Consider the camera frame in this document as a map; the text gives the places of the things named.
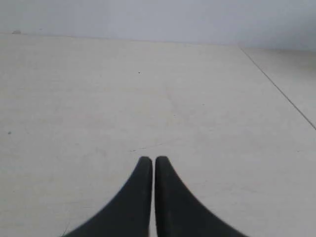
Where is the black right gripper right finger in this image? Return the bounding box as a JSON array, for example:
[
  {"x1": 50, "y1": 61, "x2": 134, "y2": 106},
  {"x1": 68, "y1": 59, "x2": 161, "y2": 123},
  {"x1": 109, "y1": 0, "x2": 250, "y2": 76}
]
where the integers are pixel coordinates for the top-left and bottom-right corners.
[{"x1": 155, "y1": 156, "x2": 243, "y2": 237}]

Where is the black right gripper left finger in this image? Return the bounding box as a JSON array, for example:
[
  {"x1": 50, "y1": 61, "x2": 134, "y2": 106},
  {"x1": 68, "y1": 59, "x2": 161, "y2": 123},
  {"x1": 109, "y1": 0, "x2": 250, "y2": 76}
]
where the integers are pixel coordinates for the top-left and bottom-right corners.
[{"x1": 66, "y1": 157, "x2": 153, "y2": 237}]

